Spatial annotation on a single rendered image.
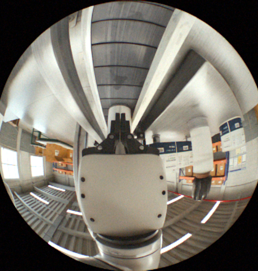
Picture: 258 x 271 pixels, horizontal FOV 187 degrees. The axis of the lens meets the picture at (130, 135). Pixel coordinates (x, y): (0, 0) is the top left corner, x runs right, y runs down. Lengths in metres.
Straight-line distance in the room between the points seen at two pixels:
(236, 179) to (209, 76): 4.67
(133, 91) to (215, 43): 0.23
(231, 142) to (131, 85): 0.48
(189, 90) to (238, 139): 0.39
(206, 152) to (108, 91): 0.31
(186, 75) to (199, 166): 0.26
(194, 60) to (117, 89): 0.15
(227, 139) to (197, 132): 0.25
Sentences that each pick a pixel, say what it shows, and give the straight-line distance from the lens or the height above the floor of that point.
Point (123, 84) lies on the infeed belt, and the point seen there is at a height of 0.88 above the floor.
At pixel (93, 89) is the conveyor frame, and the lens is 0.17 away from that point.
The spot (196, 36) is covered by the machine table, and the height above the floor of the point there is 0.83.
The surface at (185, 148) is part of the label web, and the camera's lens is 0.53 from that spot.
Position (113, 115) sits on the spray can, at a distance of 0.18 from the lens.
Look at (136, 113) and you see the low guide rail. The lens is 0.16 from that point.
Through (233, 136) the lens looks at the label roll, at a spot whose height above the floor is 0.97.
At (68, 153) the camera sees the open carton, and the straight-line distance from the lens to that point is 2.65.
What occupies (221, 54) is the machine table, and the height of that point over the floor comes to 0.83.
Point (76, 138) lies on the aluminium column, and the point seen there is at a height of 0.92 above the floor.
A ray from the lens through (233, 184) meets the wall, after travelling 4.85.
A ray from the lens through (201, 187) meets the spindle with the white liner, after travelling 0.33.
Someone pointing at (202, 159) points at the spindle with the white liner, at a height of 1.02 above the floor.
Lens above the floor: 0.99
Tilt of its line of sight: 15 degrees down
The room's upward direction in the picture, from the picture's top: 178 degrees clockwise
